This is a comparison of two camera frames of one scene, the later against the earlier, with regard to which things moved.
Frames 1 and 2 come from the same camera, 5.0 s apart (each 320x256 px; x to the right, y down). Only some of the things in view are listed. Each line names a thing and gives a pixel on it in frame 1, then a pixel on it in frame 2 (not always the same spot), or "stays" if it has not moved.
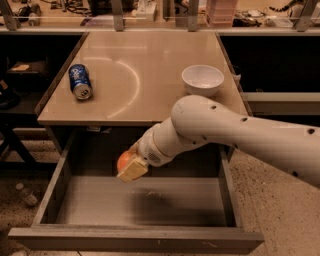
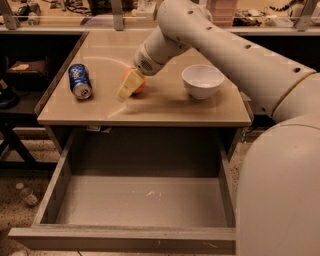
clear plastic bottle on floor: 27,195 stays
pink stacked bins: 221,13 stays
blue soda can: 80,81 stays
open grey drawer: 188,204 stays
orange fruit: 123,159 -> 141,88
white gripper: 149,150 -> 142,62
